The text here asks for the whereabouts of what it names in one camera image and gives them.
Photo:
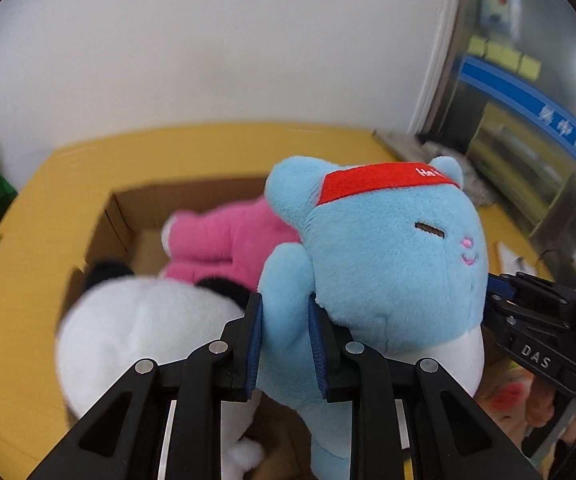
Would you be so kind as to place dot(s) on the yellow sticky notes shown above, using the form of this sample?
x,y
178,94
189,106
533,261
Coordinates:
x,y
507,57

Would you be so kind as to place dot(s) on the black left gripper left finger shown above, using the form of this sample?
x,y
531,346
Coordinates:
x,y
164,421

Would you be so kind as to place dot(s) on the pink plush toy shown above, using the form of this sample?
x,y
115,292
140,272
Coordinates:
x,y
231,241

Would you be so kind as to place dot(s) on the white paper sheet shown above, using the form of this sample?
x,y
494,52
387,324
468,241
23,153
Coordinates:
x,y
512,263

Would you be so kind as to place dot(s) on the white panda plush toy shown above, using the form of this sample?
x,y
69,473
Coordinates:
x,y
122,317

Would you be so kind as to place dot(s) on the wooden shelf behind glass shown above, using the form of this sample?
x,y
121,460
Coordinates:
x,y
527,170

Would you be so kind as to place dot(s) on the blue bear plush toy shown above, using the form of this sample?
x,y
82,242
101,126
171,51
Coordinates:
x,y
394,252

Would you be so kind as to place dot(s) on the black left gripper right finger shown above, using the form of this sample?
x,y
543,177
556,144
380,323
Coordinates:
x,y
408,416

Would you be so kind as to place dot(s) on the grey cloth bag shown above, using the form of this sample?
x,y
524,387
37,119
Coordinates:
x,y
417,148

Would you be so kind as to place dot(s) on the brown cardboard box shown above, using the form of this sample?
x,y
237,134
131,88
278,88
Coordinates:
x,y
50,236

